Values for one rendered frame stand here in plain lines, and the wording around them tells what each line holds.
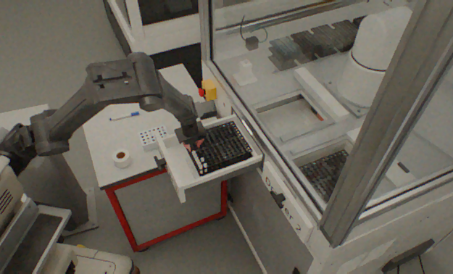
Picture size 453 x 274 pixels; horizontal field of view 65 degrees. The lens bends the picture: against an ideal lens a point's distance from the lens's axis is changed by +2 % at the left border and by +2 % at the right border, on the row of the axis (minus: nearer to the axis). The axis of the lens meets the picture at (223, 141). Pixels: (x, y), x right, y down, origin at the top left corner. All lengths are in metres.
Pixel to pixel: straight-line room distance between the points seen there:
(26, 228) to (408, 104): 0.98
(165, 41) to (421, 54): 1.51
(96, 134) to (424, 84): 1.35
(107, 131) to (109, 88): 0.99
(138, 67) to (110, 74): 0.06
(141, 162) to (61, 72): 2.04
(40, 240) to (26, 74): 2.57
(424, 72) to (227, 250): 1.66
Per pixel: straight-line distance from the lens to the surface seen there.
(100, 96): 0.69
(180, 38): 1.99
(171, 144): 1.44
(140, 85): 0.71
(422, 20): 0.63
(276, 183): 1.24
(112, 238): 2.24
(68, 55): 3.62
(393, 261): 1.89
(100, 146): 1.62
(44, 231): 1.11
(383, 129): 0.74
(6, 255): 1.10
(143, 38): 1.93
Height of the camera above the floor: 1.93
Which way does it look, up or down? 49 degrees down
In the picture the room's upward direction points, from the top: straight up
